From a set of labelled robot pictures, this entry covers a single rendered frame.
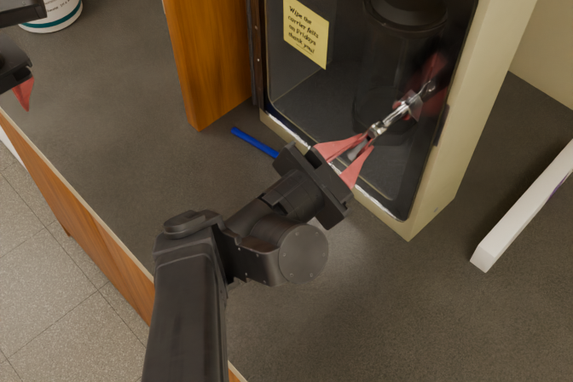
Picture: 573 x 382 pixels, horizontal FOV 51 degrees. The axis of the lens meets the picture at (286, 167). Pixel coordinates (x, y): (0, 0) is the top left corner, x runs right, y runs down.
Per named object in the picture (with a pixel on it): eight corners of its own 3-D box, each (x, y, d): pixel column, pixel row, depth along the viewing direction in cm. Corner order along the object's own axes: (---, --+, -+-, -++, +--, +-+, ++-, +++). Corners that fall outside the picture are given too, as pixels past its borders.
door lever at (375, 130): (382, 143, 75) (368, 128, 76) (415, 112, 67) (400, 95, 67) (352, 168, 73) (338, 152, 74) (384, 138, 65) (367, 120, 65)
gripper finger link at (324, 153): (359, 110, 69) (300, 155, 65) (400, 158, 68) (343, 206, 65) (339, 132, 75) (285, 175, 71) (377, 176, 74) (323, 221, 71)
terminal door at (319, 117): (260, 103, 96) (246, -148, 64) (407, 223, 84) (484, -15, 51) (257, 106, 96) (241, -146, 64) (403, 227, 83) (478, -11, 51)
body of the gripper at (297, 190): (297, 136, 66) (245, 174, 63) (357, 207, 65) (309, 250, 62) (282, 156, 72) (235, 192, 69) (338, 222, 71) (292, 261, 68)
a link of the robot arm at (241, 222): (204, 226, 65) (228, 266, 67) (234, 240, 59) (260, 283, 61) (252, 188, 67) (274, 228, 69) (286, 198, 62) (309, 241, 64)
